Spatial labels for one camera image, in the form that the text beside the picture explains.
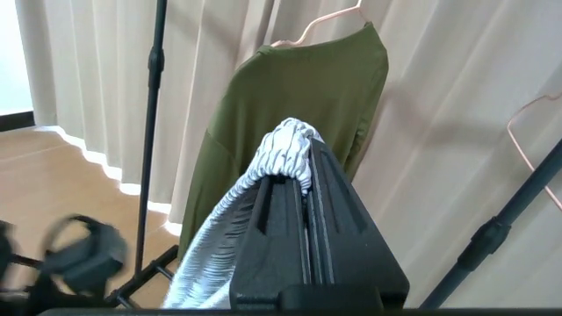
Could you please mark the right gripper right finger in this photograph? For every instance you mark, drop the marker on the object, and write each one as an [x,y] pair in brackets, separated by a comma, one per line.
[355,263]

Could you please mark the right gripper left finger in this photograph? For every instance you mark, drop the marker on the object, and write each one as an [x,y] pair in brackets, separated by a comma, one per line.
[272,254]

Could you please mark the pale grey shorts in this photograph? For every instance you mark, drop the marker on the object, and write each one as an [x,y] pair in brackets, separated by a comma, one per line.
[281,149]

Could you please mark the green shirt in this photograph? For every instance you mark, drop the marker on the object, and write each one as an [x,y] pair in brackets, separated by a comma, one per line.
[307,83]

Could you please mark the pink clothes hanger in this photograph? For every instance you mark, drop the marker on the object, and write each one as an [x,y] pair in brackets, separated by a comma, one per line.
[307,30]
[518,145]

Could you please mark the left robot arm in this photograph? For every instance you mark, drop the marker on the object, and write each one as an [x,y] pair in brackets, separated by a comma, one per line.
[88,259]

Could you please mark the beige curtain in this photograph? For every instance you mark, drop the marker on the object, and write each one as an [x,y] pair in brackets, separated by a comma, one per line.
[439,88]

